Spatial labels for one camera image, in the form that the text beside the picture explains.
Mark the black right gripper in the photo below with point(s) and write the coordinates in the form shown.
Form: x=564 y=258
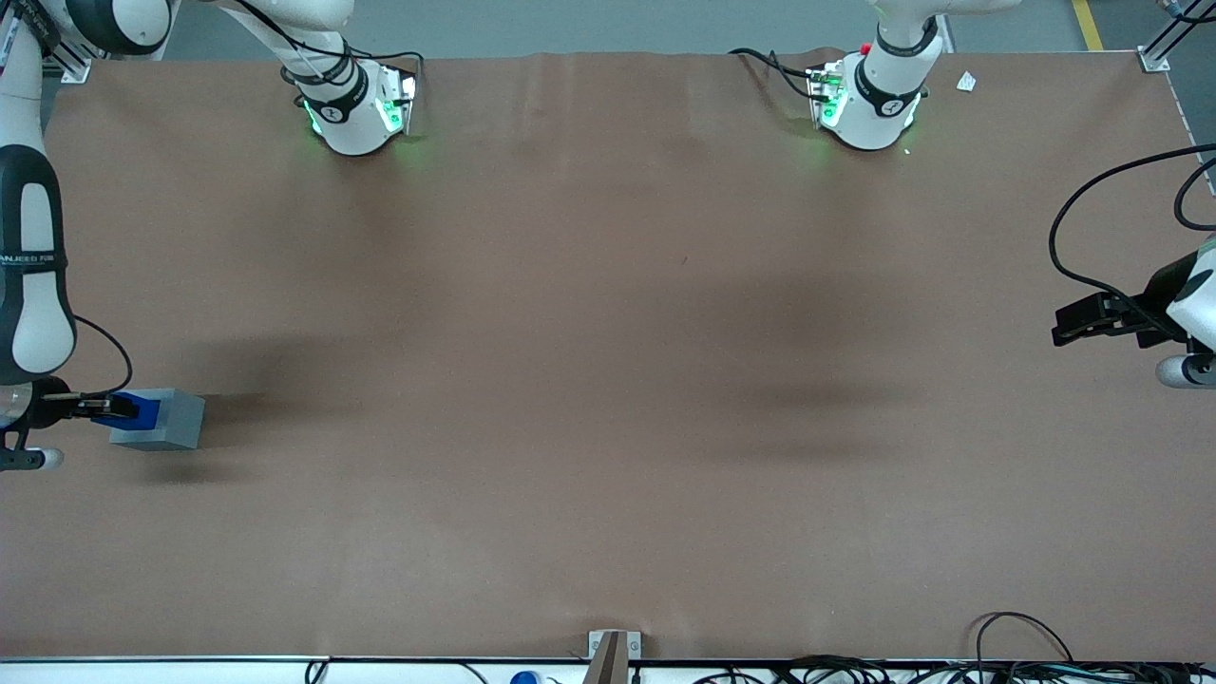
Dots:
x=55 y=403

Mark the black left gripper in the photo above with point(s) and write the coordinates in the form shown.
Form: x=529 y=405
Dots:
x=1148 y=306

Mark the blue plastic part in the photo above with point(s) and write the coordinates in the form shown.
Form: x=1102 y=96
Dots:
x=149 y=410

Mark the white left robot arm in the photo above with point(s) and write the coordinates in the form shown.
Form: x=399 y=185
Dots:
x=874 y=114

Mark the gray square base block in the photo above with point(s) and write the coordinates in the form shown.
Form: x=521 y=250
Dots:
x=180 y=418

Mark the white paper scrap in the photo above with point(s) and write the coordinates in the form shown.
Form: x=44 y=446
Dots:
x=966 y=82

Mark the brown table cover sheet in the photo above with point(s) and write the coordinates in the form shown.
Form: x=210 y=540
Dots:
x=608 y=427

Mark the blue round cap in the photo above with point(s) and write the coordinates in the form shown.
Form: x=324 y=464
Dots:
x=524 y=678

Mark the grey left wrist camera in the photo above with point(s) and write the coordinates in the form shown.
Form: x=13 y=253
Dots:
x=1183 y=371

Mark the aluminium frame profile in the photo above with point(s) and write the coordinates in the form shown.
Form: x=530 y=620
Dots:
x=71 y=68
x=1164 y=47

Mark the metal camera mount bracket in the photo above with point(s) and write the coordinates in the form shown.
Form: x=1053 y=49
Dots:
x=613 y=655

